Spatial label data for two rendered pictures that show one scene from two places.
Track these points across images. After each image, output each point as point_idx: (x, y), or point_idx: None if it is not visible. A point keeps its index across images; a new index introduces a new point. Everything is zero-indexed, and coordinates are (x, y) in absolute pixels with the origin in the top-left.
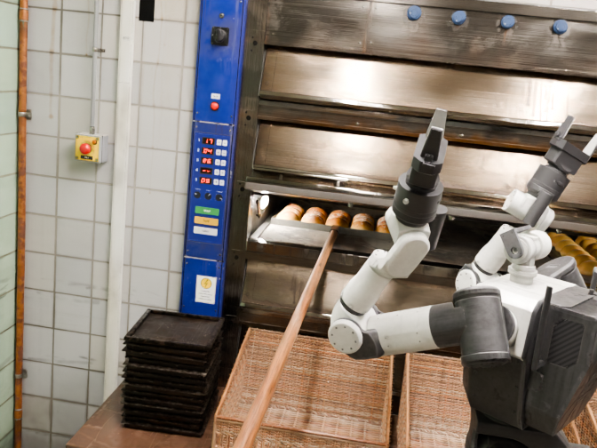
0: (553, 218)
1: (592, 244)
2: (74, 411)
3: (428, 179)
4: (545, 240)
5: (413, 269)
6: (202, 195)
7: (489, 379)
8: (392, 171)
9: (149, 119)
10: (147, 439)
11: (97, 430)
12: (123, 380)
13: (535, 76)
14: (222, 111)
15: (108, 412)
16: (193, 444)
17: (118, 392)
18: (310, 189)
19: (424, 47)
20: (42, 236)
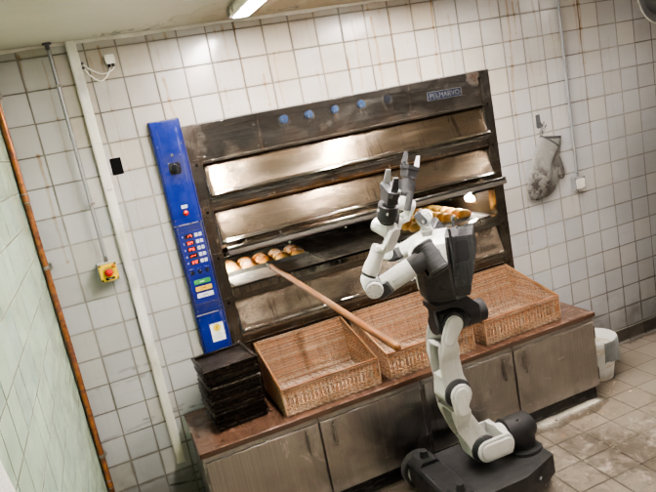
0: (415, 203)
1: None
2: (150, 460)
3: (395, 200)
4: (430, 212)
5: (395, 244)
6: (195, 271)
7: (435, 283)
8: (304, 213)
9: (142, 237)
10: (241, 430)
11: (207, 441)
12: (184, 417)
13: (357, 134)
14: (191, 214)
15: (200, 431)
16: (268, 418)
17: (191, 422)
18: (268, 240)
19: (295, 137)
20: (87, 348)
